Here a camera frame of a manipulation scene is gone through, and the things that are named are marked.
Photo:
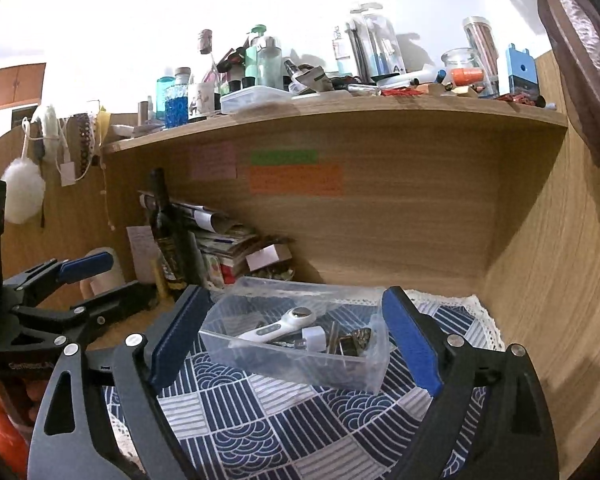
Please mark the clear toothbrush package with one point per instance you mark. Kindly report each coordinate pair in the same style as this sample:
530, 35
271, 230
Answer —
370, 45

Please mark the glass jar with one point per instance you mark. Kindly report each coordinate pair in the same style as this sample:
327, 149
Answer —
460, 59

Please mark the wooden wall cabinet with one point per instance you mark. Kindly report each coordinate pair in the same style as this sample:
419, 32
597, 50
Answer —
10, 85

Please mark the white hanging tag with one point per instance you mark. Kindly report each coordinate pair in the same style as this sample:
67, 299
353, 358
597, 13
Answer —
67, 174

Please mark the green sticky note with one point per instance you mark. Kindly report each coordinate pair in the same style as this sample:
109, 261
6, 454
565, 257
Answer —
284, 157

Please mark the pink sticky note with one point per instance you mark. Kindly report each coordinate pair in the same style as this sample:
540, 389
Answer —
213, 161

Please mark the wooden shelf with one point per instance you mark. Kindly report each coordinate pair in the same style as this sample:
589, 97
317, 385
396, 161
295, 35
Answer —
330, 110

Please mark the blue box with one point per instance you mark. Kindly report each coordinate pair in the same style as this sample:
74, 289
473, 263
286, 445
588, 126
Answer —
521, 72

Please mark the white paper note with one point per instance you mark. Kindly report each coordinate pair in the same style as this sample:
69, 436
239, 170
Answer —
141, 252

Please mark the orange cloth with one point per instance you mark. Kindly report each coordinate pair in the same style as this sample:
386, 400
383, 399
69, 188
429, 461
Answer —
7, 440

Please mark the orange sticky note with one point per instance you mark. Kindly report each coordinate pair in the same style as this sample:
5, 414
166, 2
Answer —
296, 180

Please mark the white handheld device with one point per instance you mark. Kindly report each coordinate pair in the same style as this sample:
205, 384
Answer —
275, 330

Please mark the small brown cylinder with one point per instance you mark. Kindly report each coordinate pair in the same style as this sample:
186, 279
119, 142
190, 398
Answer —
144, 112

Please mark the white hanging loofah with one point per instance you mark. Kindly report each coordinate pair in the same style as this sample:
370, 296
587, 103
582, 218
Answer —
47, 120

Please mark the dark glass bottle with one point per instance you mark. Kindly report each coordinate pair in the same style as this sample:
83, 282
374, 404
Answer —
167, 245

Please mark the stack of books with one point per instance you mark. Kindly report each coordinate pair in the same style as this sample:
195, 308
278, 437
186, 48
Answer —
225, 250

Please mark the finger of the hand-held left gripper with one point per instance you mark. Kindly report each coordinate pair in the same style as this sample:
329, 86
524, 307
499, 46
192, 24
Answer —
87, 265
115, 300

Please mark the clear glass bottle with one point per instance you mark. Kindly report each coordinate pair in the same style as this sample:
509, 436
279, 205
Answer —
270, 65

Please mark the white charger plug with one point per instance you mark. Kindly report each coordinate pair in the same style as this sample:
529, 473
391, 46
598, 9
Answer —
314, 339

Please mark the dark brown patterned packet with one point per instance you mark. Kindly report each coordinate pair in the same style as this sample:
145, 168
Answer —
357, 342

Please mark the patterned hanging band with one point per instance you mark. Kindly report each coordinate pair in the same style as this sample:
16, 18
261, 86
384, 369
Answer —
86, 145

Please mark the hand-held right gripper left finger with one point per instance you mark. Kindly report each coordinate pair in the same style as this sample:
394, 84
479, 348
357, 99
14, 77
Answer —
180, 335

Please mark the blue liquid bottle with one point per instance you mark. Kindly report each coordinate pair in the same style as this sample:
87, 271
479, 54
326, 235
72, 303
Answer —
176, 105

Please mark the silver metal cylinder tool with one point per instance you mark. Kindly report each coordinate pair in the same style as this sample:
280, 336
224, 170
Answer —
333, 337

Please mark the small white card box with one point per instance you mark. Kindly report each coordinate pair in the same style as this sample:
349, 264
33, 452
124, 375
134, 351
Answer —
265, 257

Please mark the orange tube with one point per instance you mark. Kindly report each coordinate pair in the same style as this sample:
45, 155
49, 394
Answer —
467, 77

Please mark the white flat plastic container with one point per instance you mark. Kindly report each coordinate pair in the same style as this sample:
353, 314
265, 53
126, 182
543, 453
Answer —
255, 100

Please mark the blue wave-pattern lace-edged mat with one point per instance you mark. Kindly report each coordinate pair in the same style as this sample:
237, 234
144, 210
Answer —
280, 435

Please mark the white printed mug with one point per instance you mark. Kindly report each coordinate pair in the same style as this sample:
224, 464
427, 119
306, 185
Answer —
201, 102

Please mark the tall clear canister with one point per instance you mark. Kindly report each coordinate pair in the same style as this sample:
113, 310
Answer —
479, 50

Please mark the clear plastic storage box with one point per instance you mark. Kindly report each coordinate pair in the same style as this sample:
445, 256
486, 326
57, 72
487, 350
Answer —
290, 367

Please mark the white fluffy puff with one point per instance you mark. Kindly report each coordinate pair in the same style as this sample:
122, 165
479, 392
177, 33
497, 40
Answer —
24, 192

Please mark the yellow tube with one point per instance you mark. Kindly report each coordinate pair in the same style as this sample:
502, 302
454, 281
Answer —
159, 280

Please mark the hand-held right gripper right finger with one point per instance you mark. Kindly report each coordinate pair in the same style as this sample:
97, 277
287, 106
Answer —
412, 340

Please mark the beige round object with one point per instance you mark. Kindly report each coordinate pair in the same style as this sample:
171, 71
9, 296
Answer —
100, 280

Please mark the cyan plastic bottle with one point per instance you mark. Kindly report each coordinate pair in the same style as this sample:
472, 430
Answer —
162, 92

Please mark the green pump bottle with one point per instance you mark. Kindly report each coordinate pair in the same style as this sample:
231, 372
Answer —
252, 57

